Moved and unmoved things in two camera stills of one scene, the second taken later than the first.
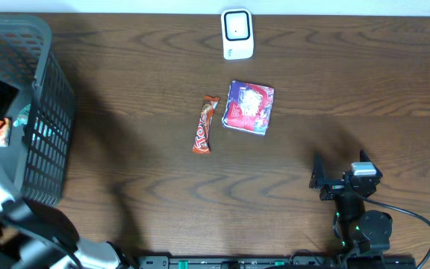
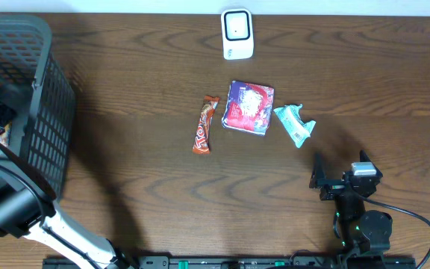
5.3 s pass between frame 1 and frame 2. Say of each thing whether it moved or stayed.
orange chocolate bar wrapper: stayed
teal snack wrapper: moved
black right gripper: stayed
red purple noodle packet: stayed
